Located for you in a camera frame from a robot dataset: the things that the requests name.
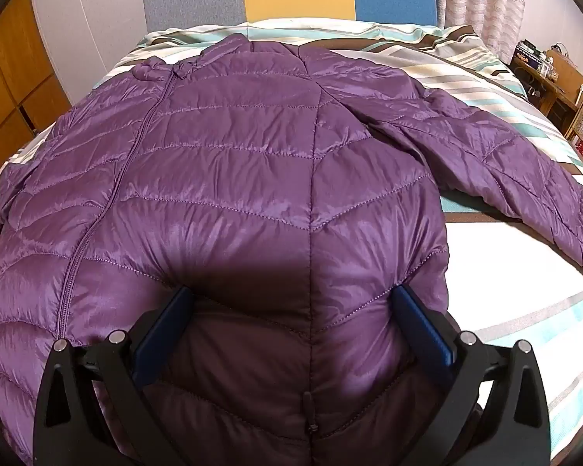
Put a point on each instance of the clutter of small desk items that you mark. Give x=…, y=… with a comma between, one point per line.
x=534, y=53

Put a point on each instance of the wooden wardrobe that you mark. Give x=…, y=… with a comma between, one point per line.
x=14, y=82

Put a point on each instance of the striped pillow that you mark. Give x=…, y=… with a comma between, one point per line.
x=418, y=41

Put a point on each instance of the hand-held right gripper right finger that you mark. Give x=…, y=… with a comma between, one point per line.
x=425, y=332

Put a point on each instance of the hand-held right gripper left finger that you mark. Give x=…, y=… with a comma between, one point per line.
x=167, y=332

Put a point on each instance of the wooden desk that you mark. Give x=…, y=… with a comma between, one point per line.
x=556, y=92

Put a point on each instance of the striped bed cover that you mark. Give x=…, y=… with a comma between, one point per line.
x=510, y=272

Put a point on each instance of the pale patterned curtain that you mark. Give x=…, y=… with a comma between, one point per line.
x=476, y=5

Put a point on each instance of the purple quilted down jacket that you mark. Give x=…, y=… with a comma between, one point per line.
x=252, y=170

